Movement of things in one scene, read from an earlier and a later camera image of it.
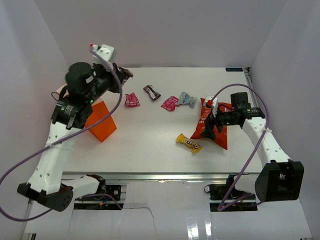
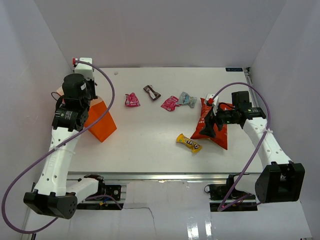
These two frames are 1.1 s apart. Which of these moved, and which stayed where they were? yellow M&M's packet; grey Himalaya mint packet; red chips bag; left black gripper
Moved: left black gripper
Stayed: yellow M&M's packet; red chips bag; grey Himalaya mint packet
